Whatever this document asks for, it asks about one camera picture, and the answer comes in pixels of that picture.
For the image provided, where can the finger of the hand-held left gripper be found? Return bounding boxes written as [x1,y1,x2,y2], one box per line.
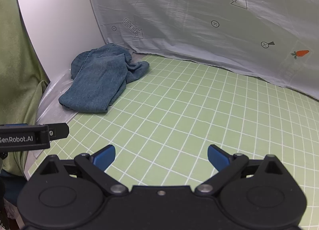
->
[48,123,70,140]

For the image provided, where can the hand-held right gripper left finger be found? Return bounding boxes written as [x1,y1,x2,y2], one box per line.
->
[37,145,129,197]

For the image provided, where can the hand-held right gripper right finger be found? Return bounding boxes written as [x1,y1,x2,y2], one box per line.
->
[194,144,289,197]

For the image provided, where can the blue denim jeans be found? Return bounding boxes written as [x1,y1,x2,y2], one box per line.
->
[58,43,150,113]

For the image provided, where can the green grid mat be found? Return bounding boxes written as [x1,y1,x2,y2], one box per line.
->
[27,54,319,230]

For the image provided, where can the green cloth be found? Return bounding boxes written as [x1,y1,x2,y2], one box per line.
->
[0,0,50,177]

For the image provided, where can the white plastic packaging bag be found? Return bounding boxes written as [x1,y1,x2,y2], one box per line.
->
[83,0,319,101]

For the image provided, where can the white board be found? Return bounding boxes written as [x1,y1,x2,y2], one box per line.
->
[16,0,110,84]

